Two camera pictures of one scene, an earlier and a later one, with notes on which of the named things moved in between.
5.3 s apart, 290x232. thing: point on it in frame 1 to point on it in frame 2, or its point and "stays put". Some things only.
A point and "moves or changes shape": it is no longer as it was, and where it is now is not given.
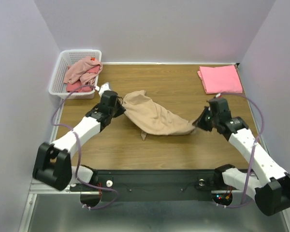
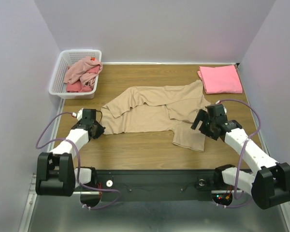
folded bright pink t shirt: [221, 79] stays put
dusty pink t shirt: [78, 71] stays put
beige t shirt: [148, 117] moves or changes shape
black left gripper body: [117, 110] to [99, 129]
